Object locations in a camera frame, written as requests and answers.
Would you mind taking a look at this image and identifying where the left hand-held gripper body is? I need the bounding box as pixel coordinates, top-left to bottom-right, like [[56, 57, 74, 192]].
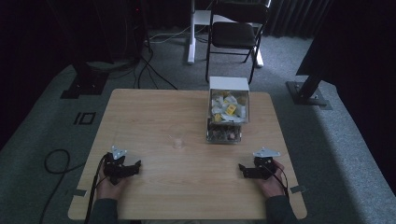
[[103, 145, 134, 187]]

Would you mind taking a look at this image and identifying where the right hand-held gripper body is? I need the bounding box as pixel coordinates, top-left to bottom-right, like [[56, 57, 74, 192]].
[[252, 147, 281, 181]]

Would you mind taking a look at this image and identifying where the person's right hand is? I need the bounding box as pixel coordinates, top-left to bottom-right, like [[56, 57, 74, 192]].
[[254, 160, 287, 199]]

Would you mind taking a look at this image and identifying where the person's left hand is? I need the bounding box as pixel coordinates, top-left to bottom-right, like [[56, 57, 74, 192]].
[[96, 170, 132, 201]]

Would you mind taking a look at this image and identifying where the pile of dark packets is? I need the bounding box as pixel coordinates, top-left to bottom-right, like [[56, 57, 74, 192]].
[[207, 123, 242, 143]]

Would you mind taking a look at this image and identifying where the small clear glass cup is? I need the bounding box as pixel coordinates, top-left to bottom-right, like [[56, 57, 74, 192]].
[[172, 135, 185, 151]]

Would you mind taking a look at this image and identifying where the pile of white yellow sachets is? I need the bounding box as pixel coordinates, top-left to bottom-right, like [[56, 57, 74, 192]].
[[210, 90, 248, 123]]

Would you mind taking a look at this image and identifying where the clear dispenser box white lid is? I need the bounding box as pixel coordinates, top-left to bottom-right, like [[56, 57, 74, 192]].
[[205, 76, 251, 145]]

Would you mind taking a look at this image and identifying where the black slanted stand base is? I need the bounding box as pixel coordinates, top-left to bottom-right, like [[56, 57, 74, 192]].
[[285, 68, 333, 111]]

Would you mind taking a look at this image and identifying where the black folding chair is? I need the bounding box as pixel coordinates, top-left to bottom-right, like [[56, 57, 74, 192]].
[[205, 0, 271, 86]]

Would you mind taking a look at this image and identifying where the dark pleated curtain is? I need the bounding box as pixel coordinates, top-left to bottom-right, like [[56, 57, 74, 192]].
[[264, 0, 334, 40]]

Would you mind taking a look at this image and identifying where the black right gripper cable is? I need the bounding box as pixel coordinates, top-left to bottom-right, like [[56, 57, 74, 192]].
[[262, 163, 290, 201]]

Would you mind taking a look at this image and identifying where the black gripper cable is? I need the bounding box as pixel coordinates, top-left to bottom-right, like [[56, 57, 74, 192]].
[[83, 153, 110, 224], [262, 163, 290, 201]]

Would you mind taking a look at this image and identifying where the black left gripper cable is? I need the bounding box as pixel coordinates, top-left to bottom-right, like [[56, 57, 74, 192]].
[[83, 153, 110, 224]]

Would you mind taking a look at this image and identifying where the black looped floor cable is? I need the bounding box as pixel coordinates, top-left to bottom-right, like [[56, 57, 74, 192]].
[[37, 148, 87, 224]]

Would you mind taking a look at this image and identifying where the black stand with base plate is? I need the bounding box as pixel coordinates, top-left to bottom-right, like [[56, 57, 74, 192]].
[[60, 59, 110, 101]]

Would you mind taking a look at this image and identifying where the black floor cables bundle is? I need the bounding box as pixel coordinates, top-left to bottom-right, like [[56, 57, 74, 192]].
[[133, 43, 179, 91]]

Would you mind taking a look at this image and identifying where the white floor cable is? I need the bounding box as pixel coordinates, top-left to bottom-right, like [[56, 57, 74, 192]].
[[145, 25, 191, 45]]

